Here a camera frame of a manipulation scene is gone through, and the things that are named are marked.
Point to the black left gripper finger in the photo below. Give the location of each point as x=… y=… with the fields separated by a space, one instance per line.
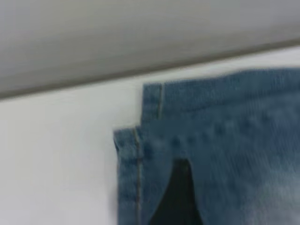
x=178 y=201

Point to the blue denim shorts with print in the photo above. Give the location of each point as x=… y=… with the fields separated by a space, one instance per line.
x=234 y=129

